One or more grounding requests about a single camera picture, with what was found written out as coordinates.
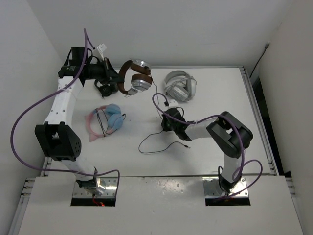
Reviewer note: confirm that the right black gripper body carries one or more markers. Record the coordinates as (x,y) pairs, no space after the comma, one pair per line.
(167,126)

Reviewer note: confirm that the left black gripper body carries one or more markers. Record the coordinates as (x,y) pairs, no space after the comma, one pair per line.
(99,70)

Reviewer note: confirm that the brown silver headphones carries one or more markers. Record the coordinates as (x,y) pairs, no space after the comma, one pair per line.
(141,81)

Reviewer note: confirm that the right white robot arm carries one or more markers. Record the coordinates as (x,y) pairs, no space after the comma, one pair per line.
(231,136)

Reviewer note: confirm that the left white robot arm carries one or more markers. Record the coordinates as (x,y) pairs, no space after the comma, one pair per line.
(56,136)

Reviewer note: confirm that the black headphones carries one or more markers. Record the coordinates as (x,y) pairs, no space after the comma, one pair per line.
(106,89)

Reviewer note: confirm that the white grey headphones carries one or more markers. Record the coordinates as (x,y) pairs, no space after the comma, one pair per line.
(180,85)

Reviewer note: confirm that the blue pink cat headphones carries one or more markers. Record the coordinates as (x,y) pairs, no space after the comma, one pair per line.
(114,118)

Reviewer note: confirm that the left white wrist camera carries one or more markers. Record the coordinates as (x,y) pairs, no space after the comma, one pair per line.
(99,51)

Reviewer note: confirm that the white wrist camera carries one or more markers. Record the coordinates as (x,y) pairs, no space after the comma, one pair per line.
(171,103)
(99,51)

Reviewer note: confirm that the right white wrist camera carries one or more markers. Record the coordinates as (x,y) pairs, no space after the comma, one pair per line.
(171,103)

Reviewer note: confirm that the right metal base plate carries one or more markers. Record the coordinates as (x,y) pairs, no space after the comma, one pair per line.
(212,188)

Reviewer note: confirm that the metal base plate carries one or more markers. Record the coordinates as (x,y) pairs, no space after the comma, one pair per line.
(212,188)
(105,188)

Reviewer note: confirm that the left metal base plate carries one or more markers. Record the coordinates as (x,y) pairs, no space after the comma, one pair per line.
(105,188)

